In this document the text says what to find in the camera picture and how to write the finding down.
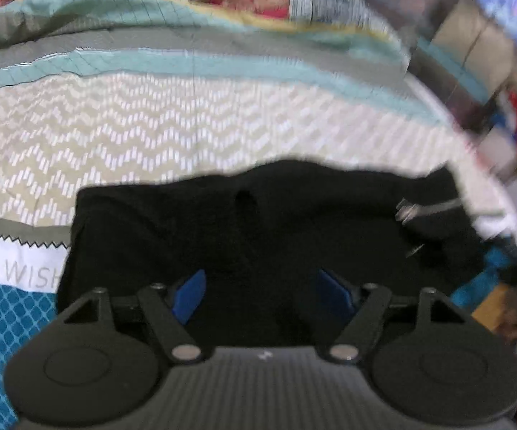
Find brown cardboard box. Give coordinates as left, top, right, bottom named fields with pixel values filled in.
left=431, top=0, right=517, bottom=97

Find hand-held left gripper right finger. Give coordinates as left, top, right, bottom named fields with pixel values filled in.
left=314, top=269, right=469, bottom=363

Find black pants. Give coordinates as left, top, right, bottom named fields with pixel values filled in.
left=56, top=159, right=488, bottom=351

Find striped and blue patterned quilt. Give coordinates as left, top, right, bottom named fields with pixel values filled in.
left=0, top=0, right=510, bottom=430

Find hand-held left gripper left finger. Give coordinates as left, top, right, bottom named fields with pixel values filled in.
left=63, top=269, right=207, bottom=363

